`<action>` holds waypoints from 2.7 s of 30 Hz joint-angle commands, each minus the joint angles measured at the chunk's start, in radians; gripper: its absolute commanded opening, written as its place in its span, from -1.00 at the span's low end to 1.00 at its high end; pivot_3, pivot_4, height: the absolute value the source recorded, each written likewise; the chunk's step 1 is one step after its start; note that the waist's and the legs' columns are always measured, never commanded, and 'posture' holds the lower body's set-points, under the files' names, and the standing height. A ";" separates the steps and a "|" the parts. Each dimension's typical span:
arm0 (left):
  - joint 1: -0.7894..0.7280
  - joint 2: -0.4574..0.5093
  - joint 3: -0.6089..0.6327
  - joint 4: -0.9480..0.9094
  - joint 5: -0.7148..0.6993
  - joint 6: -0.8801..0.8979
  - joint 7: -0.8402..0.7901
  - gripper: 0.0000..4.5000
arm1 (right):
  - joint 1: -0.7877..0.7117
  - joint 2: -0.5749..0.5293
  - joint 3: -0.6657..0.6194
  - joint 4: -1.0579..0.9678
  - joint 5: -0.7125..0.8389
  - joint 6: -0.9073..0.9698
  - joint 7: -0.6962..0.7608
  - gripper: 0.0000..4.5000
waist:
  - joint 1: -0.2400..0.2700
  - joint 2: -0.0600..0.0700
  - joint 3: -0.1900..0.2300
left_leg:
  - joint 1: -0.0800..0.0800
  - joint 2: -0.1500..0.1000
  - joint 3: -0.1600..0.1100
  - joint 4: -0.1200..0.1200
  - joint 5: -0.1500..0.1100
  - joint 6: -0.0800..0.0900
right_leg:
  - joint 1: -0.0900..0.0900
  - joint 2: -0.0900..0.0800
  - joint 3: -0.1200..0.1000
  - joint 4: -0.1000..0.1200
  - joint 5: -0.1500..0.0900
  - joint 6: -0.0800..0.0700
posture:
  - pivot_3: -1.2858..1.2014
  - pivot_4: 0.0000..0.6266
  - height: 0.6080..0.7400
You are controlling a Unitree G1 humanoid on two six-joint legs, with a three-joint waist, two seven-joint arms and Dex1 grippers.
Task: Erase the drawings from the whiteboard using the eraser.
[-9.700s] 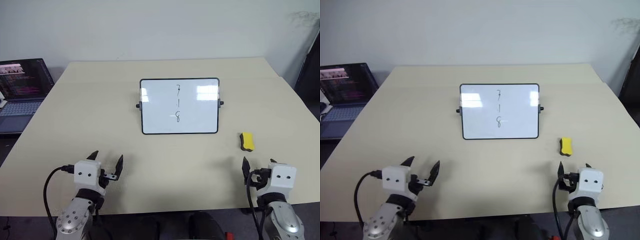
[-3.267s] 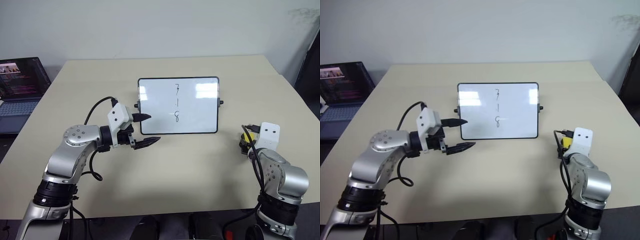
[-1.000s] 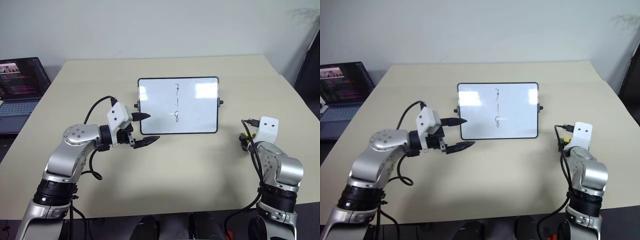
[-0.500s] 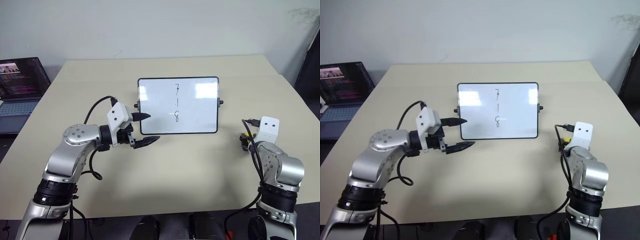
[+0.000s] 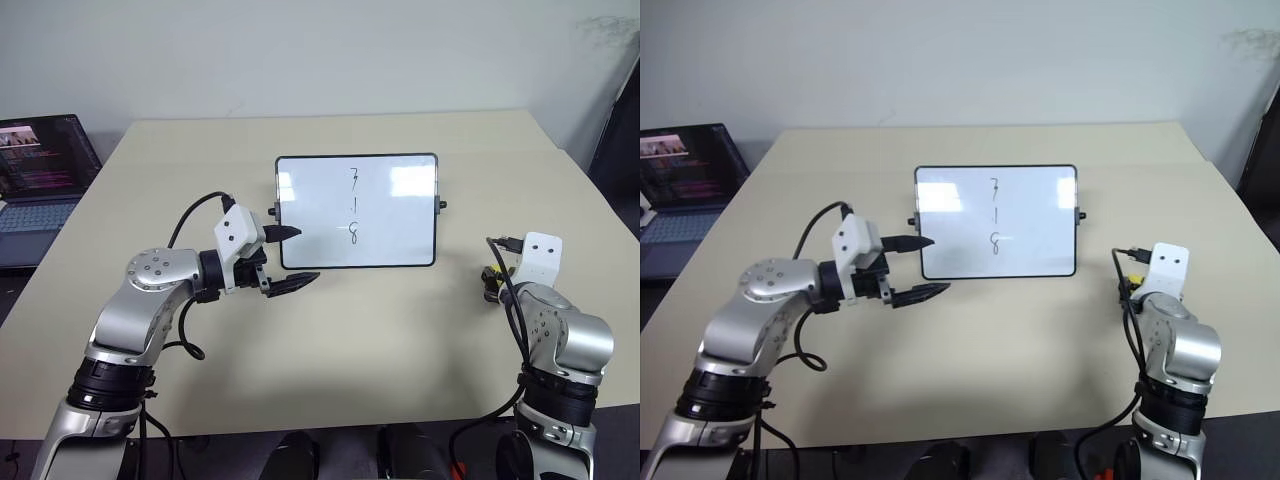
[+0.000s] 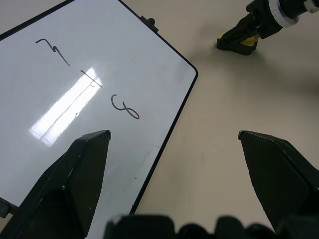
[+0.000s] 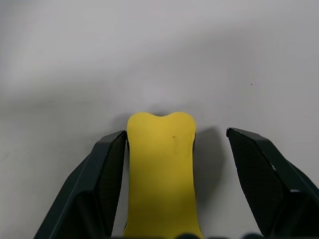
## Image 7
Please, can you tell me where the black-framed whiteboard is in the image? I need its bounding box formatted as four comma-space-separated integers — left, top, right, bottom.
0, 0, 319, 239

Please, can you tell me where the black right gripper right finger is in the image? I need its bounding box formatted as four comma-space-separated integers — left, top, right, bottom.
226, 127, 319, 239

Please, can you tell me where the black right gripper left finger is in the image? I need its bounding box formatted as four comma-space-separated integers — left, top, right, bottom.
33, 129, 129, 239

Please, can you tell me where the yellow foam eraser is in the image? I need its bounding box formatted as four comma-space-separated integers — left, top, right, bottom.
123, 112, 204, 239

